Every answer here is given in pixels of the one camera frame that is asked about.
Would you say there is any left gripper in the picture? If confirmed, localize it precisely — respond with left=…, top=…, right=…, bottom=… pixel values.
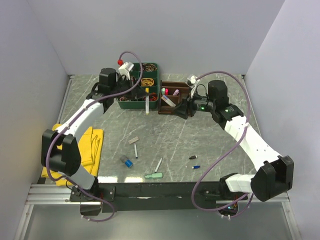
left=111, top=75, right=149, bottom=100

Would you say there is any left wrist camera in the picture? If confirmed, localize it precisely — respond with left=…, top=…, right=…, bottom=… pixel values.
left=117, top=59, right=134, bottom=80

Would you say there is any yellow cloth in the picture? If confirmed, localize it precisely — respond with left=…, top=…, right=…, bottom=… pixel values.
left=41, top=126, right=104, bottom=186

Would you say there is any brown wooden desk organizer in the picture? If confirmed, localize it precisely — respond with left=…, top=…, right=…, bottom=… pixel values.
left=158, top=81, right=191, bottom=115

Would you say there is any aluminium rail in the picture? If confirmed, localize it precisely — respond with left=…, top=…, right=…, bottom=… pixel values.
left=25, top=184, right=290, bottom=205

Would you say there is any blue capped glue stick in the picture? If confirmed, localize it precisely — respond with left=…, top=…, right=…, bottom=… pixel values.
left=119, top=155, right=133, bottom=168

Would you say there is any green compartment tray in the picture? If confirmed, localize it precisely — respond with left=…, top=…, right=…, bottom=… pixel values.
left=117, top=62, right=160, bottom=110

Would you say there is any short mint green highlighter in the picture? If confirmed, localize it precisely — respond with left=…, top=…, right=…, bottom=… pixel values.
left=144, top=172, right=163, bottom=179

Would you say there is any small grey eraser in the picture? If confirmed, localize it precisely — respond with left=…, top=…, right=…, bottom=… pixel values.
left=128, top=136, right=139, bottom=145

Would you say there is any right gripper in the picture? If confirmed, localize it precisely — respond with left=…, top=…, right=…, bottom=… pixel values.
left=171, top=87, right=216, bottom=120

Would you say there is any black base bar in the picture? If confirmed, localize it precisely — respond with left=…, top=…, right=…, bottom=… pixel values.
left=69, top=181, right=248, bottom=213

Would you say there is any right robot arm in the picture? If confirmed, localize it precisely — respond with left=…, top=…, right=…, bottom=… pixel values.
left=173, top=80, right=294, bottom=202

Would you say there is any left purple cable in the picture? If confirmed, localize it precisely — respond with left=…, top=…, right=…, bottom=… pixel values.
left=46, top=51, right=144, bottom=223

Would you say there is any short blue pen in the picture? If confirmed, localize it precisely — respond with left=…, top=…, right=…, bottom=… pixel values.
left=134, top=143, right=139, bottom=159

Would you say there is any orange capped white pen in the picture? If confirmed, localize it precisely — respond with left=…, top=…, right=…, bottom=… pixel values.
left=161, top=96, right=176, bottom=107

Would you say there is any lilac pastel highlighter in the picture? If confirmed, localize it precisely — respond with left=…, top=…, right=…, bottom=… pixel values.
left=172, top=89, right=180, bottom=96

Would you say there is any yellow capped white pen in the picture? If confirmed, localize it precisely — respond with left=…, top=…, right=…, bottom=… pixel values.
left=145, top=87, right=150, bottom=115

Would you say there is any white marker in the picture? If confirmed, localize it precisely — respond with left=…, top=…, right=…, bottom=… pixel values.
left=154, top=157, right=163, bottom=173

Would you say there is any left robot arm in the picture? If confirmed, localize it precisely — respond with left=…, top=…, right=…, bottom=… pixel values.
left=41, top=65, right=146, bottom=201

